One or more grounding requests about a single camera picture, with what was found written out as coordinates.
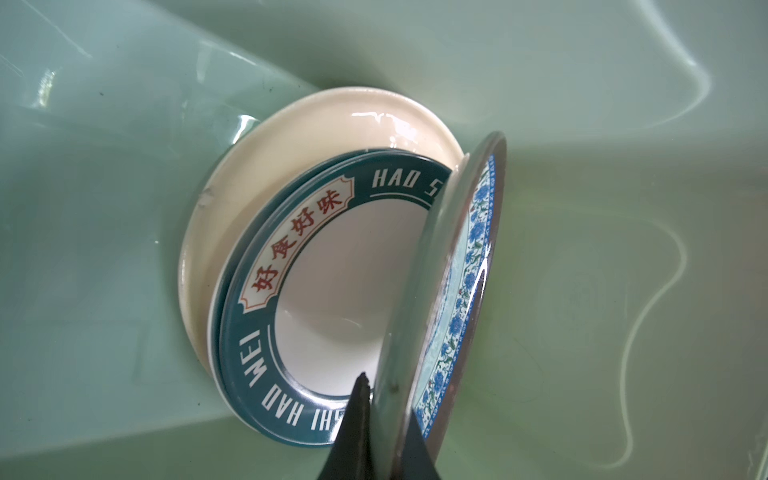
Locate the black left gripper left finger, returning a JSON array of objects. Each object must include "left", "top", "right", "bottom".
[{"left": 317, "top": 373, "right": 374, "bottom": 480}]

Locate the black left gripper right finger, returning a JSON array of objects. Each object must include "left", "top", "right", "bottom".
[{"left": 395, "top": 413, "right": 440, "bottom": 480}]

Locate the small blue patterned plate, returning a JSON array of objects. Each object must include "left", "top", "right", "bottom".
[{"left": 369, "top": 132, "right": 507, "bottom": 479}]

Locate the mint green plastic bin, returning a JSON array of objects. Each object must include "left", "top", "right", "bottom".
[{"left": 1, "top": 1, "right": 767, "bottom": 479}]

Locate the cream plate with flower sprig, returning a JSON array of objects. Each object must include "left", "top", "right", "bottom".
[{"left": 177, "top": 87, "right": 464, "bottom": 370}]

